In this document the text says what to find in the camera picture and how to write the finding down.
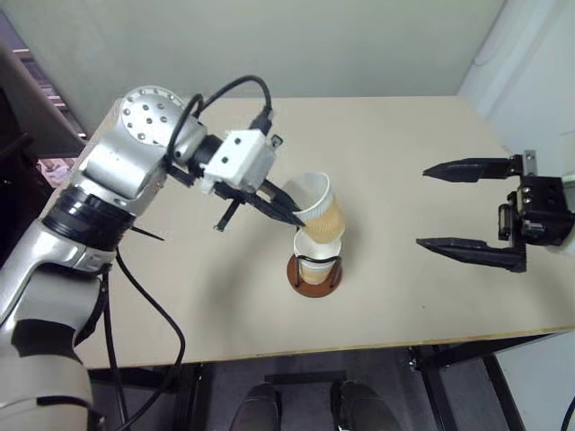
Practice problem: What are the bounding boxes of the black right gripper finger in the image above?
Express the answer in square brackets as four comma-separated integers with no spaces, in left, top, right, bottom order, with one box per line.
[415,236,527,274]
[421,156,523,184]

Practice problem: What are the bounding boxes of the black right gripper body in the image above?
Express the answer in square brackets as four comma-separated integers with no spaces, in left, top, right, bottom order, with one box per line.
[495,149,565,247]

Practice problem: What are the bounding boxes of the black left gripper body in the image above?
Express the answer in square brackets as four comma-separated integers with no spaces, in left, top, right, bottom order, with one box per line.
[197,172,282,208]

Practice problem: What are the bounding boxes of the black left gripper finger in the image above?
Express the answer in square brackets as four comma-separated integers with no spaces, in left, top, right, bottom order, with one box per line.
[262,178,301,213]
[249,191,307,229]

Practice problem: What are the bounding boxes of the white and tan paper cup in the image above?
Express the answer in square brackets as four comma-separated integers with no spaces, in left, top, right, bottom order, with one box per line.
[293,228,345,287]
[287,172,348,246]

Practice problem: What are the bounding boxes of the dark rounded shape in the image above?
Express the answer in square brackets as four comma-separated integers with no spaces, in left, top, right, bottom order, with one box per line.
[230,381,283,431]
[330,380,397,431]

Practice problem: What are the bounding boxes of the dark furniture piece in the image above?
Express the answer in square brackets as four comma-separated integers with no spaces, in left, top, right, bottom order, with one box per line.
[0,87,58,270]

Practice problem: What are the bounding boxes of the grey shelf unit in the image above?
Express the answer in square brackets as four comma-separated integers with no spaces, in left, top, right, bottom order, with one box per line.
[0,8,90,159]

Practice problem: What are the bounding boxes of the black cable tie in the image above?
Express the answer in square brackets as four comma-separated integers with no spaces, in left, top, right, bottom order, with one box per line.
[212,198,243,233]
[131,225,166,242]

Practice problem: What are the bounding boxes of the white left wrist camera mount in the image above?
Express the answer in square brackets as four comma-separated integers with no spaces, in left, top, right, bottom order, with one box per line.
[200,128,276,197]

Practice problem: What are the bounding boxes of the wire cup holder brown base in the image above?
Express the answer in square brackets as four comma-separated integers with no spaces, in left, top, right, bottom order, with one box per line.
[286,252,346,299]

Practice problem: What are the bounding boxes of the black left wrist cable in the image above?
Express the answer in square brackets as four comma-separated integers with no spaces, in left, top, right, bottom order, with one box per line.
[166,75,276,180]

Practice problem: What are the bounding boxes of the black metal table frame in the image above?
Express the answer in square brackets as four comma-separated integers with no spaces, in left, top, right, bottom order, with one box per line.
[88,332,575,431]

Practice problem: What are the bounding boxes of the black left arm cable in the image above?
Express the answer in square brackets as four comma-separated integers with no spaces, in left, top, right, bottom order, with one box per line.
[96,251,188,431]

